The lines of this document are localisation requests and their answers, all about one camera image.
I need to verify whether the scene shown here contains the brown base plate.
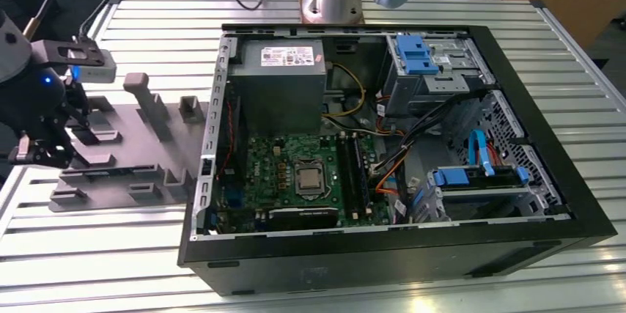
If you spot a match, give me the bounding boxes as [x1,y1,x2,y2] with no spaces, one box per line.
[299,15,367,26]

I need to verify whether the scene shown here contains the black camera cable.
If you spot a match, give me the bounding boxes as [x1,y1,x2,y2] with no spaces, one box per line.
[77,0,133,41]

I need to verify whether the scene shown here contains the RAM stick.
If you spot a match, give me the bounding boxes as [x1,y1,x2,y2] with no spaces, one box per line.
[72,167,160,179]
[352,136,371,216]

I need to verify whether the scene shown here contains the CPU socket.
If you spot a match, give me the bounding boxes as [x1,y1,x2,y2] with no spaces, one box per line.
[291,158,330,201]

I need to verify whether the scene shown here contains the blue plastic bay latch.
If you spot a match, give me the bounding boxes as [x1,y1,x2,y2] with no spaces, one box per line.
[396,34,440,76]

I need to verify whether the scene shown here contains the grey parts rack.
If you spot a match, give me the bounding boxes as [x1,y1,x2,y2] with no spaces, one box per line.
[48,72,212,214]

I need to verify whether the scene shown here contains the blue expansion slot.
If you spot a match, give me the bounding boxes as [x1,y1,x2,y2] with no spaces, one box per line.
[225,187,245,208]

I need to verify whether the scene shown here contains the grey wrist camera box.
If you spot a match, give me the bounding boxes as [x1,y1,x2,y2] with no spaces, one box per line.
[68,58,119,84]

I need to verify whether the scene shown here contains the grey power supply unit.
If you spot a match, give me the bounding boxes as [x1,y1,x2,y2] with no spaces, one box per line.
[228,37,327,139]

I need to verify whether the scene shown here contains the black graphics card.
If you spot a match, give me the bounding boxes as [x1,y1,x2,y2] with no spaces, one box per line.
[265,206,340,230]

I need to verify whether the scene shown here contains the silver CPU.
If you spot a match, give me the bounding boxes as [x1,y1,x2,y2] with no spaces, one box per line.
[298,168,323,188]

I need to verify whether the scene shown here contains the yellow black wire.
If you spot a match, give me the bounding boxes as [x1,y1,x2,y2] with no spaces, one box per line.
[322,62,367,120]

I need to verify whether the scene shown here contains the metal disk bay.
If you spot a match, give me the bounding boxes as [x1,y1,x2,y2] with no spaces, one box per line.
[408,175,563,224]
[383,32,496,119]

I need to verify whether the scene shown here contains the black PC case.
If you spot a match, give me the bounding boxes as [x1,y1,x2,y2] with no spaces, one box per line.
[176,22,618,296]

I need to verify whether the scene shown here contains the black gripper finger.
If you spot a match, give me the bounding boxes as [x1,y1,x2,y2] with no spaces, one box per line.
[8,131,80,169]
[60,77,104,146]

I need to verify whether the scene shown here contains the green motherboard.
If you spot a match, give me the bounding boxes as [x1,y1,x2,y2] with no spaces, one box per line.
[243,132,398,232]

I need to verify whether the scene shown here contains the black camera bracket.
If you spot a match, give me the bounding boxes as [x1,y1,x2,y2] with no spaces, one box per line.
[29,38,112,70]

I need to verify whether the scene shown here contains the orange yellow red wires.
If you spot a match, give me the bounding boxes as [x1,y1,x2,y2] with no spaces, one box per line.
[374,168,408,196]

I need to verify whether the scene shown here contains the black flat printed cable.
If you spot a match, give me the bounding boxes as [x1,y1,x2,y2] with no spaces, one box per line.
[404,89,491,139]

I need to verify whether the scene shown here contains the black white wire bundle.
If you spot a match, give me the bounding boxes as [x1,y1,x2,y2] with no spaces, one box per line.
[370,132,416,175]

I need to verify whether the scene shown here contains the hard disk in blue carrier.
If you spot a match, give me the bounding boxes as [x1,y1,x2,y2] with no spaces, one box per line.
[430,166,532,190]

